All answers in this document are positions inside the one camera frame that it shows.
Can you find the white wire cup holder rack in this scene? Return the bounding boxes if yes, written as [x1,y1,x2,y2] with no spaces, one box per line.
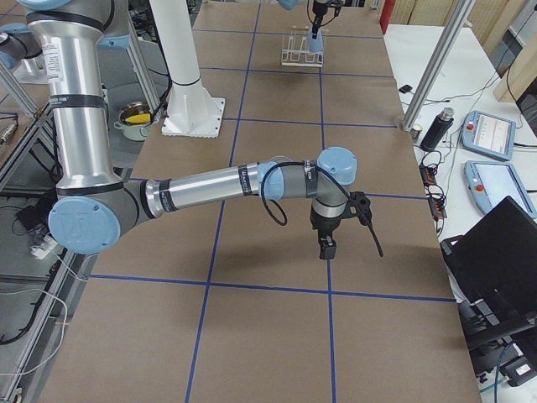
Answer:
[280,26,324,68]

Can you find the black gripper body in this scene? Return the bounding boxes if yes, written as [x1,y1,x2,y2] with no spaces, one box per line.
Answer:
[310,212,339,248]
[312,0,334,29]

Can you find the blue teach pendant upper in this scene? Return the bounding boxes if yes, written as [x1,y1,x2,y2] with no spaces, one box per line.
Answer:
[461,110,516,161]

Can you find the light blue plastic cup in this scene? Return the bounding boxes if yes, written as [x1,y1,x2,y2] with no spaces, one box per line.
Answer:
[307,28,324,54]

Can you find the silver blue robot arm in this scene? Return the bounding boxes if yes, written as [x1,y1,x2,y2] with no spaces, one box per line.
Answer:
[278,0,343,31]
[24,1,372,259]

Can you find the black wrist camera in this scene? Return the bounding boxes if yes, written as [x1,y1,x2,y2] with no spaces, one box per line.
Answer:
[350,191,373,226]

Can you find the black thermos bottle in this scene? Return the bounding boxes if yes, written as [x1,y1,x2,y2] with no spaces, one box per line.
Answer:
[420,107,454,152]

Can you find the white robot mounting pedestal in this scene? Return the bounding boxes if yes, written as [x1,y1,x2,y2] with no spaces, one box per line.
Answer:
[150,0,226,138]

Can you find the white enamel pot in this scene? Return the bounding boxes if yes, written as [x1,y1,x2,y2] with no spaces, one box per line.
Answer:
[113,102,151,142]

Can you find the black braided camera cable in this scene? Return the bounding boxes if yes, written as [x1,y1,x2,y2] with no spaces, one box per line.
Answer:
[259,161,385,258]

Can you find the aluminium frame post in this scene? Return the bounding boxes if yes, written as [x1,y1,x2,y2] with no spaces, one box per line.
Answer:
[401,0,476,132]

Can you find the blue teach pendant lower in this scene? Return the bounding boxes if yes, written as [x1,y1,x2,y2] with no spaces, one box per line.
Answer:
[464,160,536,218]

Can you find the blue teach pendant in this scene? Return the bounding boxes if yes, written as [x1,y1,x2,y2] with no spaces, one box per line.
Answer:
[461,110,516,161]
[464,160,536,218]

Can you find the black laptop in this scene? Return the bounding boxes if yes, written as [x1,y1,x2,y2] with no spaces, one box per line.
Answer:
[441,196,536,363]

